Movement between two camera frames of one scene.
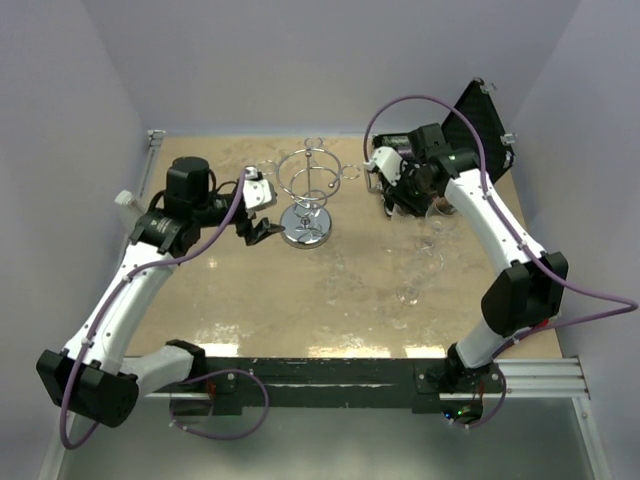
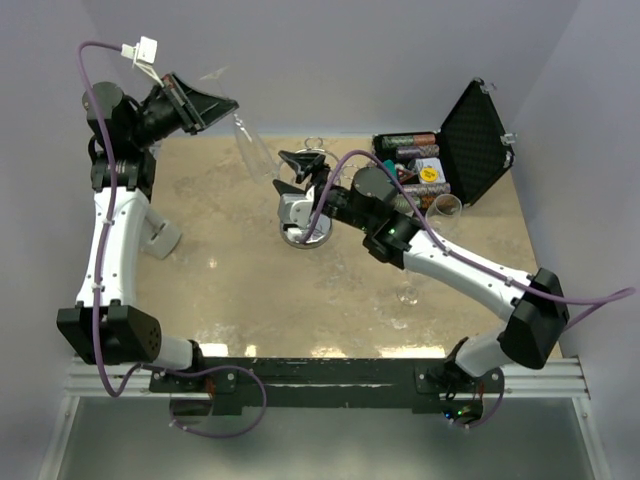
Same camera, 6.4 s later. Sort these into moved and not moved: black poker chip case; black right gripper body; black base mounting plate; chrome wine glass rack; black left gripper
Moved: black right gripper body; black left gripper
Not moved: chrome wine glass rack; black base mounting plate; black poker chip case
